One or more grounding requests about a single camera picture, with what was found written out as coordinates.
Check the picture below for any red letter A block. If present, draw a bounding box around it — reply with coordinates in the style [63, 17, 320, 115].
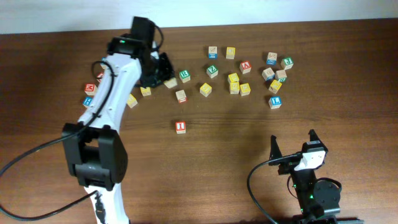
[239, 61, 252, 74]

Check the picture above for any green letter R block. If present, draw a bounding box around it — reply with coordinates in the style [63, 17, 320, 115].
[179, 70, 191, 83]

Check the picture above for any yellow block lower left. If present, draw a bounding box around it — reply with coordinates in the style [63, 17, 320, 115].
[127, 94, 137, 108]

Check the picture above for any wooden block blue side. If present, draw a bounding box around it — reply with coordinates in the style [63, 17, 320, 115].
[208, 46, 218, 59]

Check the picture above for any yellow block far right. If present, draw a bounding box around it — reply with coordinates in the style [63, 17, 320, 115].
[269, 80, 282, 94]

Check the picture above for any blue letter L block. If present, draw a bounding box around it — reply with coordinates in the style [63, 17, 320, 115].
[269, 96, 282, 110]

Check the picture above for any green letter Z block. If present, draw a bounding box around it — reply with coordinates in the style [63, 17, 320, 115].
[206, 65, 218, 78]

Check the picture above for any yellow block upper cluster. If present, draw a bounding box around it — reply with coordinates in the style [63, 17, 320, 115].
[228, 73, 239, 83]

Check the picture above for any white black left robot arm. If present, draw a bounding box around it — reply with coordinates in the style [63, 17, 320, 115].
[62, 17, 174, 223]

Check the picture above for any red number six block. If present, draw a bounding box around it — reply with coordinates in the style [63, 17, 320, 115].
[96, 72, 104, 83]

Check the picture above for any wooden block blue edge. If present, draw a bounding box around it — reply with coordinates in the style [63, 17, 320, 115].
[262, 68, 275, 82]

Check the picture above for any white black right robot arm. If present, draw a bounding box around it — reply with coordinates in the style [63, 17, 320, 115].
[269, 129, 364, 223]

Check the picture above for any green letter J block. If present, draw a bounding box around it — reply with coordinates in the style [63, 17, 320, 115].
[280, 57, 294, 70]

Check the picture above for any red letter M block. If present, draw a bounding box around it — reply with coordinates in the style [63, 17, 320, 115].
[84, 83, 97, 96]

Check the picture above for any blue number five block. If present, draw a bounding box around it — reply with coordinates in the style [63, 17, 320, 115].
[100, 57, 108, 70]

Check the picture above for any yellow letter C block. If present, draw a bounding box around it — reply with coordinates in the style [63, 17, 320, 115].
[164, 78, 178, 89]

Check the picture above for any red letter I block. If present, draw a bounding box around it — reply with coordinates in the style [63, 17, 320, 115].
[175, 121, 187, 134]

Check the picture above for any blue letter H block upper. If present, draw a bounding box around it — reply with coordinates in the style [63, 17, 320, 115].
[82, 96, 93, 108]

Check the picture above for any yellow block right cluster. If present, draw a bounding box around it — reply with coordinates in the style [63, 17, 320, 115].
[239, 83, 251, 96]

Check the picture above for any yellow block lower cluster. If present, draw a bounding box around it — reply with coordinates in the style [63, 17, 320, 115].
[229, 82, 240, 95]

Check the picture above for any wooden block blue picture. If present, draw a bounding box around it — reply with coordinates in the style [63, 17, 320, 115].
[266, 52, 277, 65]

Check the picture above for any wooden block green edge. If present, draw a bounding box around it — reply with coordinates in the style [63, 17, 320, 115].
[275, 70, 287, 83]

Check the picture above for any yellow block top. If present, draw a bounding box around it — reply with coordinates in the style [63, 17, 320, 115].
[226, 47, 236, 60]

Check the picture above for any yellow block centre left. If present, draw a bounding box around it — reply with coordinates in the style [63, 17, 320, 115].
[140, 87, 152, 96]

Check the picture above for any yellow block cluster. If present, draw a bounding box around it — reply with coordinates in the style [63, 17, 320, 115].
[239, 83, 251, 96]
[228, 73, 239, 83]
[229, 82, 240, 95]

